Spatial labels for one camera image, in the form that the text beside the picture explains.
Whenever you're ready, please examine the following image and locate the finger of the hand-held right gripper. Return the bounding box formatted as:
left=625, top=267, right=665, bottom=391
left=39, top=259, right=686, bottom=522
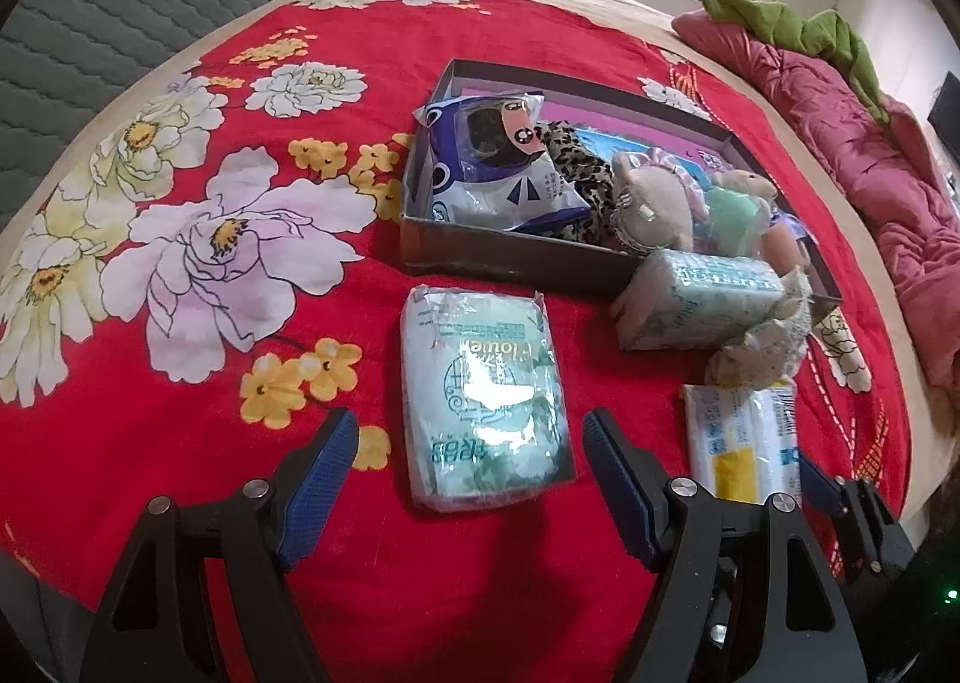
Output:
left=796, top=452, right=914, bottom=580

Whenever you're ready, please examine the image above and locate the red floral blanket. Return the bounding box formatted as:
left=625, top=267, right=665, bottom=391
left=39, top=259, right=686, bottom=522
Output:
left=0, top=0, right=925, bottom=683

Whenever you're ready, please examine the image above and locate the leopard print scrunchie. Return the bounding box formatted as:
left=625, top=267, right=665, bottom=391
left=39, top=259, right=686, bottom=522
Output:
left=536, top=119, right=623, bottom=249

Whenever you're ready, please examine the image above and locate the pink quilt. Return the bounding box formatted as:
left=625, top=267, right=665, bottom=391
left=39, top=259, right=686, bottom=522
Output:
left=671, top=8, right=960, bottom=421

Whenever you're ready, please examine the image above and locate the small green tissue pack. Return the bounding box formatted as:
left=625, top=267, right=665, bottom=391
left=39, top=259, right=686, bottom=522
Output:
left=609, top=248, right=787, bottom=352

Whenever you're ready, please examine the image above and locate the purple white packaged eye mask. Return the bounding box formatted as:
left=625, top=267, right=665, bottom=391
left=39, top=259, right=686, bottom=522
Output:
left=403, top=92, right=592, bottom=234

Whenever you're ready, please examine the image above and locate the beige plush toy with keychain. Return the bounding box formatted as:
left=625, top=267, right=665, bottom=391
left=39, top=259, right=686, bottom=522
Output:
left=607, top=146, right=710, bottom=256

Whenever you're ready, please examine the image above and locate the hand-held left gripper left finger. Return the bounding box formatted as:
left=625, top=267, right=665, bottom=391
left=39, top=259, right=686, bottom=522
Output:
left=79, top=407, right=361, bottom=683

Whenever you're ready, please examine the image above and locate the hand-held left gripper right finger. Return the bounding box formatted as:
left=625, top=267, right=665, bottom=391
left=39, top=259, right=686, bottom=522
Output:
left=581, top=407, right=871, bottom=683

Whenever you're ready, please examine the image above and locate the large green tissue pack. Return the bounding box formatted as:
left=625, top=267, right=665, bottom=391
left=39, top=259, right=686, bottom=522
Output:
left=400, top=284, right=578, bottom=513

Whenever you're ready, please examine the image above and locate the black television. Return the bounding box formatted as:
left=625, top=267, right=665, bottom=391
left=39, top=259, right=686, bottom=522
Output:
left=926, top=71, right=960, bottom=174

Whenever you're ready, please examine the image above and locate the dark cardboard box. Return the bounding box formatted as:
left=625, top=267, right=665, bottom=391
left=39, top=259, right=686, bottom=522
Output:
left=397, top=58, right=845, bottom=315

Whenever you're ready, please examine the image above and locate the white tissue pack yellow label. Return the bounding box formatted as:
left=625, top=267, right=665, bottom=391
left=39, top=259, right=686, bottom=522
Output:
left=681, top=379, right=805, bottom=504

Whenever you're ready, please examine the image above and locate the green cloth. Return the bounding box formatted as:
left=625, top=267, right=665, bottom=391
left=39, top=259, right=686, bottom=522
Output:
left=699, top=0, right=890, bottom=125

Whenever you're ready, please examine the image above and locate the bear plush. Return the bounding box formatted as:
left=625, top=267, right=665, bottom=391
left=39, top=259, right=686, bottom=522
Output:
left=705, top=167, right=778, bottom=256

